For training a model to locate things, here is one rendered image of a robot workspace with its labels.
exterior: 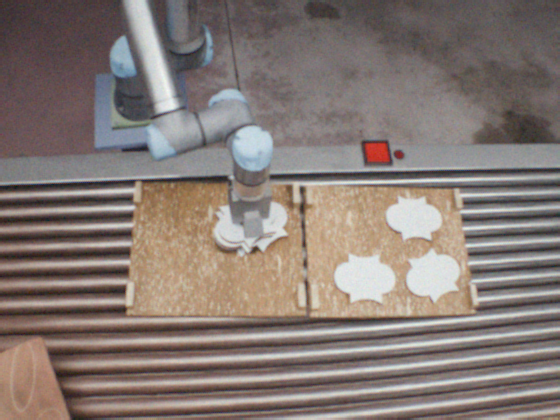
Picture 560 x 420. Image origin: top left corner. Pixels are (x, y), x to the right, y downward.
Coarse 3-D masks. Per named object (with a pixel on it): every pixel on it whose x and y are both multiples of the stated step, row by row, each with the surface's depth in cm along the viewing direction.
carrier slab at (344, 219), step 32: (320, 192) 155; (352, 192) 156; (384, 192) 157; (416, 192) 158; (448, 192) 159; (320, 224) 151; (352, 224) 152; (384, 224) 153; (448, 224) 155; (320, 256) 147; (384, 256) 148; (416, 256) 149; (320, 288) 143
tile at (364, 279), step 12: (348, 264) 145; (360, 264) 146; (372, 264) 146; (336, 276) 144; (348, 276) 144; (360, 276) 144; (372, 276) 144; (384, 276) 145; (348, 288) 142; (360, 288) 143; (372, 288) 143; (384, 288) 143; (360, 300) 142; (372, 300) 142
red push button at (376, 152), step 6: (366, 144) 165; (372, 144) 165; (378, 144) 165; (384, 144) 165; (366, 150) 164; (372, 150) 164; (378, 150) 164; (384, 150) 164; (372, 156) 163; (378, 156) 163; (384, 156) 163
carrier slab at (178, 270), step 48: (144, 192) 151; (192, 192) 152; (288, 192) 155; (144, 240) 145; (192, 240) 146; (288, 240) 148; (144, 288) 139; (192, 288) 140; (240, 288) 141; (288, 288) 142
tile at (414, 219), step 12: (396, 204) 154; (408, 204) 155; (420, 204) 155; (396, 216) 153; (408, 216) 153; (420, 216) 153; (432, 216) 154; (396, 228) 151; (408, 228) 151; (420, 228) 152; (432, 228) 152
